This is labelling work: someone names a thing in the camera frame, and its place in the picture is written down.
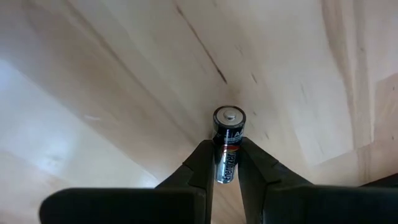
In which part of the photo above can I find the black silver Energizer AA battery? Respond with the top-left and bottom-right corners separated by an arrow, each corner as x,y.
212,105 -> 247,184

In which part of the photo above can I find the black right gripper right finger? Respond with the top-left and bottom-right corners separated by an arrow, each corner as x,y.
238,137 -> 398,224

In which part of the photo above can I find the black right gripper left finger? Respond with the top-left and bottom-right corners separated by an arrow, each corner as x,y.
39,139 -> 216,224

